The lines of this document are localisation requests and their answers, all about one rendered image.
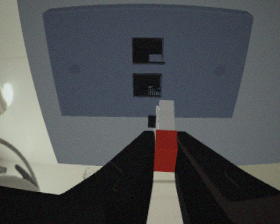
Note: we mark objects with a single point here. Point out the grey panel with square sockets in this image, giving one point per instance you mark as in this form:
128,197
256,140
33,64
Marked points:
101,67

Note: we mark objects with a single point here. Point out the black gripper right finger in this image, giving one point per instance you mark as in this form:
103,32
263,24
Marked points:
212,190

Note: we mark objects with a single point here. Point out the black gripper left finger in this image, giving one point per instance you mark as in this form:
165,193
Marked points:
118,193

